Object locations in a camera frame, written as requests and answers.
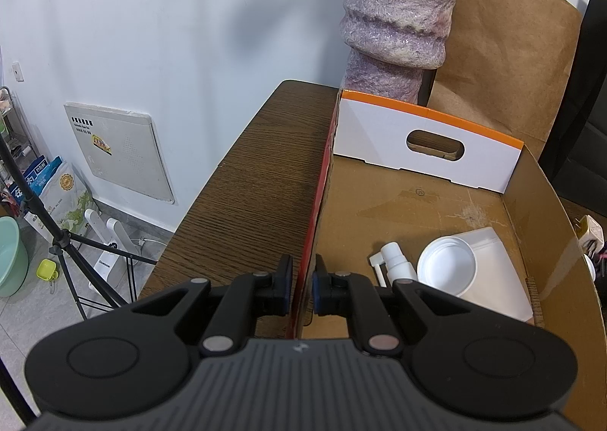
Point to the green plastic basin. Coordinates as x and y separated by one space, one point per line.
12 260

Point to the blue printed bag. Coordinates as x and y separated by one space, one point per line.
38 177

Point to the white green printed bag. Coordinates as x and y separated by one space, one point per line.
66 199

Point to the small white spray bottle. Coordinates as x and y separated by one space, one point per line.
396 260

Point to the orange cardboard box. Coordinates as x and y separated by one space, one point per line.
427 208

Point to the black light stand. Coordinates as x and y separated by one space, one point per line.
35 206

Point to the white pouch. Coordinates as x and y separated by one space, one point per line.
502 284

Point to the small yellow cup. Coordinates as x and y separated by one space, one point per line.
46 270

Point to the white wall panel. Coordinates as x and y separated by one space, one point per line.
123 161

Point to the pink textured vase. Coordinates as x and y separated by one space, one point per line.
393 23

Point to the beige charger plug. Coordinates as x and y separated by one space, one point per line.
590 229

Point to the white ribbed bottle cap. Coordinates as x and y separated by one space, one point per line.
445 267

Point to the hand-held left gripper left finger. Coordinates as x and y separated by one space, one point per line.
284 286

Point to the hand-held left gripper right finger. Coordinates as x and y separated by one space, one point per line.
320 291

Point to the white floor appliance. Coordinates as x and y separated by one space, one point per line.
111 246

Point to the black paper bag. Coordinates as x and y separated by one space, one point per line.
588 104

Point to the brown paper bag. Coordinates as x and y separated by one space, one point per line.
498 56

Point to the white wall socket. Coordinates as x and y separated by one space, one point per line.
18 72

